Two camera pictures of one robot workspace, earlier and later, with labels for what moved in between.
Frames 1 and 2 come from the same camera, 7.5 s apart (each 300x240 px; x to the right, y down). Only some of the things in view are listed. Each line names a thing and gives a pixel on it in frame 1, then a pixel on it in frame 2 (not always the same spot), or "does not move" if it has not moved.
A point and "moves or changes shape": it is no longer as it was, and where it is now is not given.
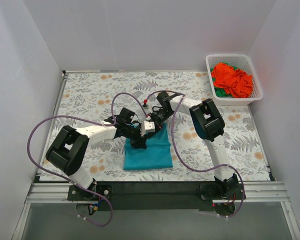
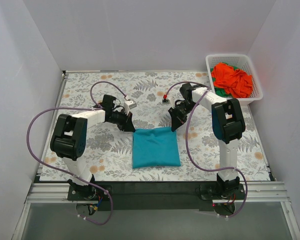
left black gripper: [138, 139] to [126, 121]
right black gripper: [154, 121] to [177, 114]
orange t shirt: [234, 82] does not move
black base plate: [116, 195] does not move
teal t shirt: [157, 156] moves or changes shape
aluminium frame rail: [252, 192] does not move
